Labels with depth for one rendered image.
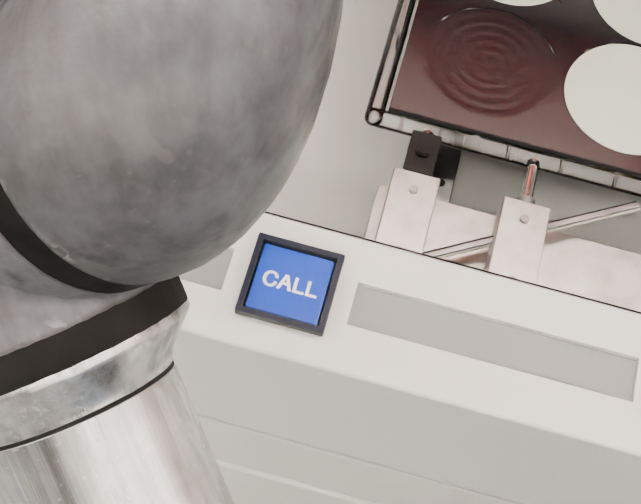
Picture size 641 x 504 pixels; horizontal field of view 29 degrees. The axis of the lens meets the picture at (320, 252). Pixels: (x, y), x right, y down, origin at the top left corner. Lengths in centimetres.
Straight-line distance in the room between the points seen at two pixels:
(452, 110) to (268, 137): 54
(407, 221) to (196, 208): 47
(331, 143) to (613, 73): 22
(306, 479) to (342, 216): 20
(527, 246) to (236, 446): 26
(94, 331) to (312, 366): 32
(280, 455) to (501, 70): 33
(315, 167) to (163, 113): 60
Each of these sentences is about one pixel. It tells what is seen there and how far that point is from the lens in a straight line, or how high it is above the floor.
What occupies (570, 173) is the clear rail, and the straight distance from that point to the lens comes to 92.
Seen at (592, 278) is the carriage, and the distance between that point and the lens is 91.
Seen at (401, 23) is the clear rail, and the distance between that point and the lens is 97.
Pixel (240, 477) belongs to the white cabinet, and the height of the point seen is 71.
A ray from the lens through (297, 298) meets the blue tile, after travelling 77.
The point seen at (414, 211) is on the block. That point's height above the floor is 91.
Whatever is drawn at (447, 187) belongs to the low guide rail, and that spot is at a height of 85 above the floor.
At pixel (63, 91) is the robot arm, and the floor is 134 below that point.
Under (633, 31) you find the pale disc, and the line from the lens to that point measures 101.
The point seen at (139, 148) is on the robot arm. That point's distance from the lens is 39.
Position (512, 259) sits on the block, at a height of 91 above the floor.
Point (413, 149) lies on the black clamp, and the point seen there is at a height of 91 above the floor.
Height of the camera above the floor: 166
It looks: 62 degrees down
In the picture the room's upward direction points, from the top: 11 degrees clockwise
